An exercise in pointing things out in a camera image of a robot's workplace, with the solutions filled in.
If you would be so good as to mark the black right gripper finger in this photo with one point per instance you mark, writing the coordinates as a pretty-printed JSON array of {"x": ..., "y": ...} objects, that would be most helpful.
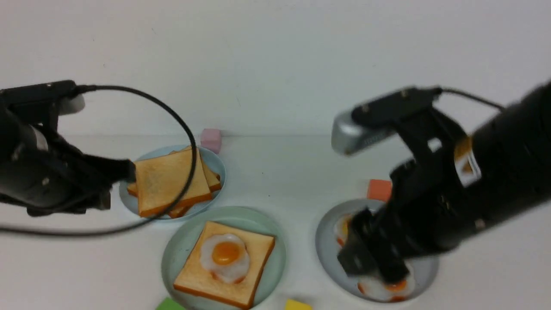
[{"x": 368, "y": 252}]

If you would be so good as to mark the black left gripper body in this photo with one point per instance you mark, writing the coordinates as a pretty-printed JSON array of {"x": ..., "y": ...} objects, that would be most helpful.
[{"x": 33, "y": 176}]

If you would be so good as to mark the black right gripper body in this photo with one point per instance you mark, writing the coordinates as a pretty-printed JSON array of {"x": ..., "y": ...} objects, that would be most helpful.
[{"x": 431, "y": 211}]

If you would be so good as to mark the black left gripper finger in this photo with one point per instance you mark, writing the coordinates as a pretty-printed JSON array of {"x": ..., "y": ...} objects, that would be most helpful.
[{"x": 100, "y": 173}]

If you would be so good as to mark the toast slice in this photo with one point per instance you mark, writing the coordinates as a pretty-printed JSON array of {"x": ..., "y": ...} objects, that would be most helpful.
[
  {"x": 179, "y": 211},
  {"x": 193, "y": 279},
  {"x": 211, "y": 176},
  {"x": 160, "y": 180}
]

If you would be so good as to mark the fried egg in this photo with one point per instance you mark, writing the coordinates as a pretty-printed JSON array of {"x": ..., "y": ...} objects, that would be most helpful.
[
  {"x": 341, "y": 229},
  {"x": 374, "y": 288},
  {"x": 225, "y": 257}
]

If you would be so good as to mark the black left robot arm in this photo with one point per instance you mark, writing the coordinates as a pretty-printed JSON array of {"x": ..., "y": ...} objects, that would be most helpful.
[{"x": 65, "y": 150}]

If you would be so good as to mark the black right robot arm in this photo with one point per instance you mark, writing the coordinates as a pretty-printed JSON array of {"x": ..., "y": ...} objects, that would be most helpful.
[{"x": 509, "y": 166}]

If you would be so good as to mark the grey egg plate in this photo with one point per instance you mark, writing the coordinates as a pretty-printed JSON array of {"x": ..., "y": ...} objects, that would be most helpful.
[{"x": 327, "y": 249}]

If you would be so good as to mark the light blue bread plate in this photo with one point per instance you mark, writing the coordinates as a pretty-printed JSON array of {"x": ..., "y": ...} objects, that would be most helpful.
[{"x": 131, "y": 202}]

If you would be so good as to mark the orange foam cube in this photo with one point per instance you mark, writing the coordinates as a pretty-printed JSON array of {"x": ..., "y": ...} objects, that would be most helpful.
[{"x": 379, "y": 189}]

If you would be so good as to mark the yellow foam cube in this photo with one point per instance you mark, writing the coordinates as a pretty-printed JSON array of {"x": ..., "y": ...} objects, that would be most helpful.
[{"x": 296, "y": 305}]

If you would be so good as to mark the mint green plate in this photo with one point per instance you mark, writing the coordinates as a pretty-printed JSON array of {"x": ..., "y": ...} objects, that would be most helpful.
[{"x": 179, "y": 249}]

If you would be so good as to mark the pink foam cube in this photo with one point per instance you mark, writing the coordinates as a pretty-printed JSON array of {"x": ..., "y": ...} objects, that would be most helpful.
[{"x": 211, "y": 139}]

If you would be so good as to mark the green foam cube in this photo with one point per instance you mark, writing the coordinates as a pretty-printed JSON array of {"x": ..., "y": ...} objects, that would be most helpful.
[{"x": 169, "y": 304}]

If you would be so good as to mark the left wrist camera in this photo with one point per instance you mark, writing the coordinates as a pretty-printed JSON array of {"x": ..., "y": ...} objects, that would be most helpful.
[{"x": 43, "y": 103}]

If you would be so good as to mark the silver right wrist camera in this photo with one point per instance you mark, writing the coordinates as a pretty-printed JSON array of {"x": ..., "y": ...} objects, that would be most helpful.
[{"x": 370, "y": 122}]

